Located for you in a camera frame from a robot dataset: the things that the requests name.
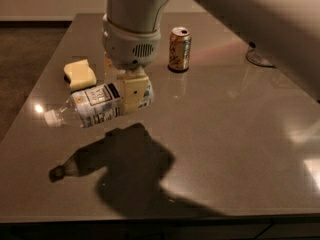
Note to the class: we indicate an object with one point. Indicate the yellow sponge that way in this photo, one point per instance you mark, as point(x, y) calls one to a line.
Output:
point(80, 75)

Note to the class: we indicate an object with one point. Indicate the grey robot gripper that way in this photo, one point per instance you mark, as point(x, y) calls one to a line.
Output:
point(128, 50)

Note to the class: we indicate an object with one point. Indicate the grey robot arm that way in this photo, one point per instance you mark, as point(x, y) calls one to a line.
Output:
point(285, 32)

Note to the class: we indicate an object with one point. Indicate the orange soda can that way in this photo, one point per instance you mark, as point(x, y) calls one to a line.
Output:
point(179, 49)

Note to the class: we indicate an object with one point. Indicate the metal mesh cup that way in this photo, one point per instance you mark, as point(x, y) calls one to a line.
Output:
point(255, 58)

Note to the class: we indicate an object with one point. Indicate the clear plastic bottle blue label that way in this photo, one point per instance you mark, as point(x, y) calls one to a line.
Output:
point(93, 106)

